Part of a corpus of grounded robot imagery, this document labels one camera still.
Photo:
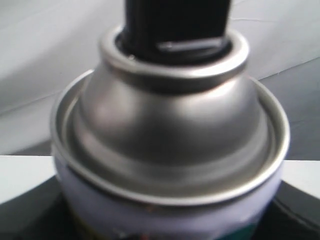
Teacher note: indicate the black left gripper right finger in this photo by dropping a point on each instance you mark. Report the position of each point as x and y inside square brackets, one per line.
[292, 215]

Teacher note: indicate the white spray paint can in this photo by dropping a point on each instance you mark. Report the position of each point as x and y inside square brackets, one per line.
[167, 138]

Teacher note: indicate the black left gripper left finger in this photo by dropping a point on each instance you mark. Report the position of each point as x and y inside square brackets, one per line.
[39, 214]

